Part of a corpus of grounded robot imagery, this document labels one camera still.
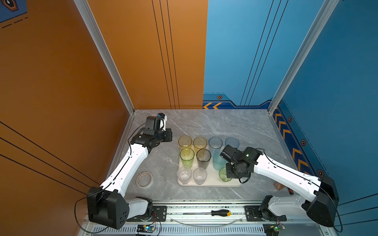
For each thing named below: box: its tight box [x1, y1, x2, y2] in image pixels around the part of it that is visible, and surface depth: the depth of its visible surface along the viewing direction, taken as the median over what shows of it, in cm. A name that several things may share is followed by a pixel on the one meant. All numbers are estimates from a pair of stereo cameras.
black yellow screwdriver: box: [183, 209, 232, 217], surface depth 74 cm
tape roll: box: [135, 171, 154, 190], surface depth 86 cm
